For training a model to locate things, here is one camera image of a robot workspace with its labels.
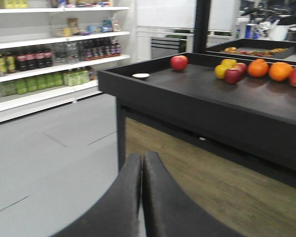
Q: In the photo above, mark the yellow apple front left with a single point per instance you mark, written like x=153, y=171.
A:
x=220, y=71

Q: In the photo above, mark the cherry tomato pile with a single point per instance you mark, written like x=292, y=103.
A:
x=263, y=53

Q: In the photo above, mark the orange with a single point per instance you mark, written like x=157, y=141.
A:
x=280, y=71
x=258, y=68

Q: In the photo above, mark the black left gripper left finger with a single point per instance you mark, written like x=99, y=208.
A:
x=115, y=214

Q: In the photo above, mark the black wooden produce stand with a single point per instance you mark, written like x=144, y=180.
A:
x=230, y=147

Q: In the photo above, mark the orange back centre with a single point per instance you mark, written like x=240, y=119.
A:
x=280, y=71

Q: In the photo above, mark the red apple beside yellow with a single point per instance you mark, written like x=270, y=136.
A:
x=232, y=76

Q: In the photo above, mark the yellow apple back left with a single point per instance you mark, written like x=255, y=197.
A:
x=228, y=62

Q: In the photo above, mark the pink apple back left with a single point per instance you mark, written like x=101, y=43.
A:
x=242, y=67

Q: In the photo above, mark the orange back left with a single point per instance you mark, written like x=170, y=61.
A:
x=258, y=68

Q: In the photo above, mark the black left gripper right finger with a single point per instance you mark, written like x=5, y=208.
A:
x=169, y=211

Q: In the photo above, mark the red apple near bowl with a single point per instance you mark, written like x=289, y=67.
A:
x=179, y=62

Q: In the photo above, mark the white supermarket shelf unit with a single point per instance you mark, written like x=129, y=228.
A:
x=51, y=50

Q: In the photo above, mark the small white bowl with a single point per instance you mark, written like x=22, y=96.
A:
x=141, y=76

